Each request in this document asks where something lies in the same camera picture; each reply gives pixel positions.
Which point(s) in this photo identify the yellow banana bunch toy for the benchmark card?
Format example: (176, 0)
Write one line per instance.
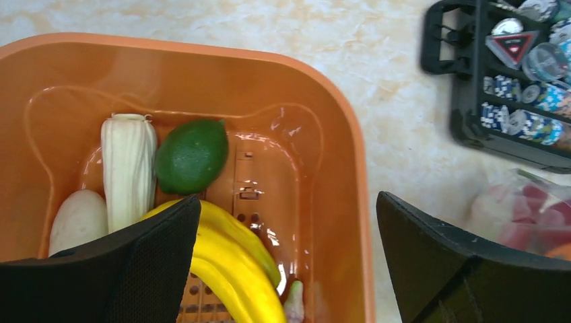
(233, 262)

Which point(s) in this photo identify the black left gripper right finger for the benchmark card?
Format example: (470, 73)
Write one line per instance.
(442, 273)

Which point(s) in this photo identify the black poker chip case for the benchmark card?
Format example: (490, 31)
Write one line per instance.
(510, 62)

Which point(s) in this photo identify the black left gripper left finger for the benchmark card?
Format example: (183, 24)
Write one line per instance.
(136, 274)

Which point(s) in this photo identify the orange plastic bin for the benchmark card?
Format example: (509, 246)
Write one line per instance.
(296, 173)

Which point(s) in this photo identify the clear zip top bag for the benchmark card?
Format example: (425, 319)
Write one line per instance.
(523, 211)

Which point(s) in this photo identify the white corn cob toy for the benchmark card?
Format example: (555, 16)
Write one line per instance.
(129, 144)

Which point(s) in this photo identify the green lime toy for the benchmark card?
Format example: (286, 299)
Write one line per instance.
(192, 156)

